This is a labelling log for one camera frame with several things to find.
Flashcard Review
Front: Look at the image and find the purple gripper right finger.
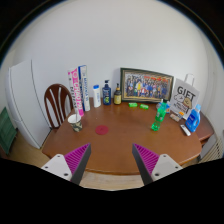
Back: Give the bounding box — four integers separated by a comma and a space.
132, 144, 182, 185

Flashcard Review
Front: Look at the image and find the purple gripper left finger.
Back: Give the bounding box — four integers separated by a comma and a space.
42, 143, 91, 185

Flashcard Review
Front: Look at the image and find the green plastic bottle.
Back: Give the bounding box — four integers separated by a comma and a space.
151, 100, 167, 131

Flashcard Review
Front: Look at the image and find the camouflage paper cup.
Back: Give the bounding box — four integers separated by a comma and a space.
68, 114, 82, 132

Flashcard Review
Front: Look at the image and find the red round coaster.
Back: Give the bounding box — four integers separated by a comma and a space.
95, 125, 109, 135

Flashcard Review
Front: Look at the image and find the small snack package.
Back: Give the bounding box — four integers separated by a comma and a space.
170, 114, 181, 122

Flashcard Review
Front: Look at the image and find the right green small pack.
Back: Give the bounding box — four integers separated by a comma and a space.
140, 104, 149, 110

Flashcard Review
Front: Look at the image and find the green small pack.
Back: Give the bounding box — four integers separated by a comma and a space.
128, 102, 138, 107
140, 104, 149, 110

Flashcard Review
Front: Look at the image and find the blue detergent bottle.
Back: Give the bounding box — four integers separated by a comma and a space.
185, 104, 201, 132

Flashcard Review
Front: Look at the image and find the blue white plastic pouch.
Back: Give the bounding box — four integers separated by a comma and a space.
156, 101, 170, 113

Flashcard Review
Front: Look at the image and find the white radiator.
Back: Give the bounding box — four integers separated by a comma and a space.
200, 135, 223, 163

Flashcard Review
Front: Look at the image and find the left green small pack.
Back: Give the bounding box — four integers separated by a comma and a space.
128, 102, 138, 107

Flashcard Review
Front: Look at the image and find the wooden dining chair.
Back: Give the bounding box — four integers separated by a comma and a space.
44, 84, 73, 129

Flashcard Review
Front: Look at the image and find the green crate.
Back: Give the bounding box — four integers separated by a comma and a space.
0, 108, 17, 154

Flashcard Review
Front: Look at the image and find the white lotion bottle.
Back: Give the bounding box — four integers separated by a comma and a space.
93, 85, 101, 108

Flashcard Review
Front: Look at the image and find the white gift paper bag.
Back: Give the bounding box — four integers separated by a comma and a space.
170, 73, 200, 119

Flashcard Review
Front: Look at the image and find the amber pump bottle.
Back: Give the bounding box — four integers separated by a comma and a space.
114, 83, 122, 105

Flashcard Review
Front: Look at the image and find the dark blue pump bottle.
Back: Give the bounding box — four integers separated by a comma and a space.
102, 80, 111, 105

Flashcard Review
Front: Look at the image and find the framed group photo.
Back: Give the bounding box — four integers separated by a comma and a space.
120, 68, 174, 103

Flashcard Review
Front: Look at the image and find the white refrigerator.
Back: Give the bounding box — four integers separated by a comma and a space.
5, 60, 50, 149

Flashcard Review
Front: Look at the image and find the pink tall box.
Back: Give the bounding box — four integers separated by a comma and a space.
68, 69, 84, 116

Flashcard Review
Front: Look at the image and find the white blue tall box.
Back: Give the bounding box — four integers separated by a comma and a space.
78, 65, 90, 112

